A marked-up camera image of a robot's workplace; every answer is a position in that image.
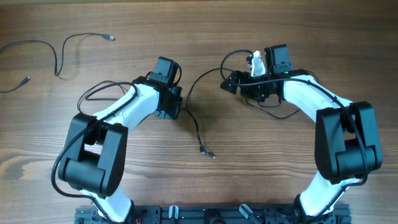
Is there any black usb cable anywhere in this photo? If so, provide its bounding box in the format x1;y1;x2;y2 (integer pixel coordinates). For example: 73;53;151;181
0;32;116;94
184;67;234;160

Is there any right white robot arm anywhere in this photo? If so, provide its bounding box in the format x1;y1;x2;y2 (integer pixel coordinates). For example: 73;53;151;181
220;44;382;223

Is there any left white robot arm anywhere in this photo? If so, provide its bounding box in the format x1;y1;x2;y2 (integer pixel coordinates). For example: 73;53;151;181
51;57;182;223

